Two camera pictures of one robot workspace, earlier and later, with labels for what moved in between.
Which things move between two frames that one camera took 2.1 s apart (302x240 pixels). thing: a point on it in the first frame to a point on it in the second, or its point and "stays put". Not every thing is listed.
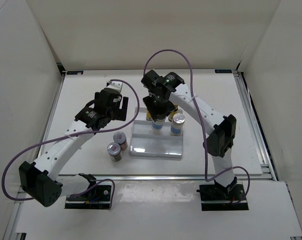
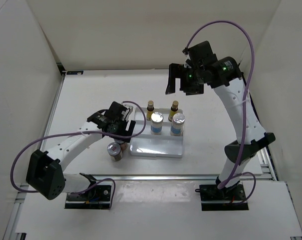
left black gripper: [120, 114] to [124, 133]
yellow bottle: [171, 115] stays put
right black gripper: [154, 111] to [177, 71]
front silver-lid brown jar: [114, 150] stays put
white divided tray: [146, 142] stays put
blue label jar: [178, 120] stays put
